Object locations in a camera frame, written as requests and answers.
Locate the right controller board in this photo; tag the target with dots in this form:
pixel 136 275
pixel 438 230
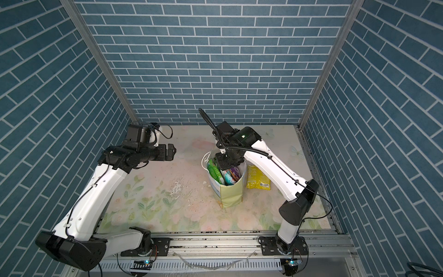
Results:
pixel 289 267

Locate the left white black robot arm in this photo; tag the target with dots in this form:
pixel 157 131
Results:
pixel 73 240

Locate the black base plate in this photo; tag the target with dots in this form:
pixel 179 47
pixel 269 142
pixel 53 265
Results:
pixel 161 246
pixel 272 246

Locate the aluminium mounting rail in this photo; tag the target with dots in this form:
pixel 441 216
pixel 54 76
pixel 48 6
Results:
pixel 330 255

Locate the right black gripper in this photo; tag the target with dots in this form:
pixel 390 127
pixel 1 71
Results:
pixel 222 165

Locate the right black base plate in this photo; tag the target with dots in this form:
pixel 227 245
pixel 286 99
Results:
pixel 272 246

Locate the controller board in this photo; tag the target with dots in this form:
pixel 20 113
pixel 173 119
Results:
pixel 140 268
pixel 289 267

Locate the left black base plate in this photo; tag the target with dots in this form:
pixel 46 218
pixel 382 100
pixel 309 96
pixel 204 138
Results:
pixel 161 246

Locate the floral paper gift bag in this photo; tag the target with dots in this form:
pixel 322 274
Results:
pixel 226 195

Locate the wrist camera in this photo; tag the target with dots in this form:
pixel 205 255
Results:
pixel 142 135
pixel 223 132

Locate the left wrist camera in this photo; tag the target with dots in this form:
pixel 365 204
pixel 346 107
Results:
pixel 142 135

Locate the left controller board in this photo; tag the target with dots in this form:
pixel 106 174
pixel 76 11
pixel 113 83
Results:
pixel 140 268

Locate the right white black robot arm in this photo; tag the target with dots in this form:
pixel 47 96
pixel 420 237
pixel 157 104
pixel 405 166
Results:
pixel 237 146

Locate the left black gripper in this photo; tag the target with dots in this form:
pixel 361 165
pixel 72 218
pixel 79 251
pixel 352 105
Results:
pixel 163 154

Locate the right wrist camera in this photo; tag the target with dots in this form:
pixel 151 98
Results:
pixel 223 132

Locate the yellow snack packet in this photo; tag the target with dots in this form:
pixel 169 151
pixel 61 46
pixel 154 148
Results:
pixel 257 179

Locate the bright green snack packet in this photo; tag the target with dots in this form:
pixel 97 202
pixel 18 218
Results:
pixel 214 172

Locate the purple Fox's candy packet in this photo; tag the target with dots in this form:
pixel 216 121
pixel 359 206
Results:
pixel 235 173

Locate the teal Fox's candy packet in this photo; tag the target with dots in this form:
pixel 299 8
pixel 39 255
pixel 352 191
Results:
pixel 228 177

